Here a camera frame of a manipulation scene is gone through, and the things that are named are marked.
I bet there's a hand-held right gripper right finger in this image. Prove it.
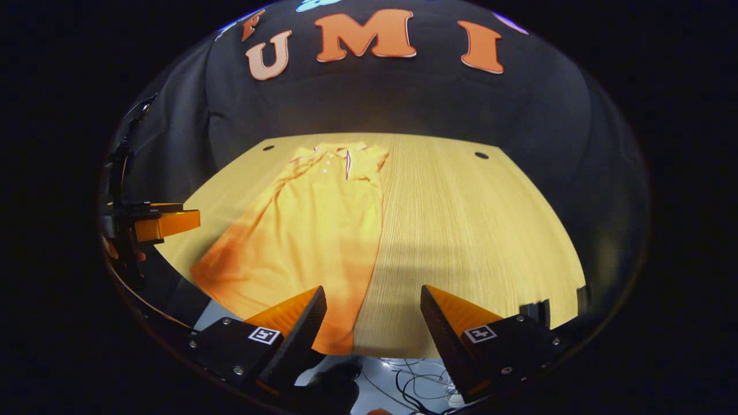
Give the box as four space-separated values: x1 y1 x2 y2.
420 284 568 404

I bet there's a person's leg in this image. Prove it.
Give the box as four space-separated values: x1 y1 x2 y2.
288 356 363 415

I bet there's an orange T-shirt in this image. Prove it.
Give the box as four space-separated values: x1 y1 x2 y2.
190 141 390 356

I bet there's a tangle of black cables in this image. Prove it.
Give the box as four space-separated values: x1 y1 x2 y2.
360 357 462 414

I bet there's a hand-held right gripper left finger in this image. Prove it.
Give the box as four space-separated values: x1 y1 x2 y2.
187 285 328 398

